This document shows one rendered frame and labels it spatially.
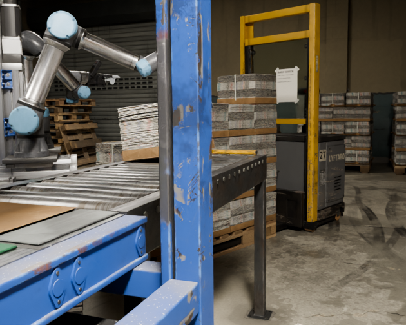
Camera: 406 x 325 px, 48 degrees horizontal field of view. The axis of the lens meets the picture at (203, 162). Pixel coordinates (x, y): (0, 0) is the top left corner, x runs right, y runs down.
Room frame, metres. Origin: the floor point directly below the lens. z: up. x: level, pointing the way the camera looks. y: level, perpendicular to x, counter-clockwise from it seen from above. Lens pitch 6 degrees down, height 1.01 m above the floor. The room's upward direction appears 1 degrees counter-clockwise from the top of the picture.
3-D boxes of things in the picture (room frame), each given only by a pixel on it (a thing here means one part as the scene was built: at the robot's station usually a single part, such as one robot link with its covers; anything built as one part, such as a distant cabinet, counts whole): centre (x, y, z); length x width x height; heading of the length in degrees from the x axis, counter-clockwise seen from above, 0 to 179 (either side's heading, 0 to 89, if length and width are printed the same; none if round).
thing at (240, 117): (3.45, -0.15, 0.95); 0.38 x 0.29 x 0.23; 46
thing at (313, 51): (3.76, -0.89, 0.97); 0.09 x 0.09 x 1.75; 47
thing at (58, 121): (9.42, 2.90, 0.65); 1.33 x 0.94 x 1.30; 163
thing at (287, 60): (4.00, -0.66, 1.28); 0.57 x 0.01 x 0.65; 47
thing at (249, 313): (2.20, -0.28, 0.01); 0.14 x 0.13 x 0.01; 69
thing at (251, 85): (3.67, -0.35, 0.65); 0.39 x 0.30 x 1.29; 47
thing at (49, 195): (1.19, 0.37, 0.77); 0.47 x 0.05 x 0.05; 69
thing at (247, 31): (4.21, -0.41, 0.97); 0.09 x 0.09 x 1.75; 47
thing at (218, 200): (1.60, -0.05, 0.74); 1.34 x 0.05 x 0.12; 159
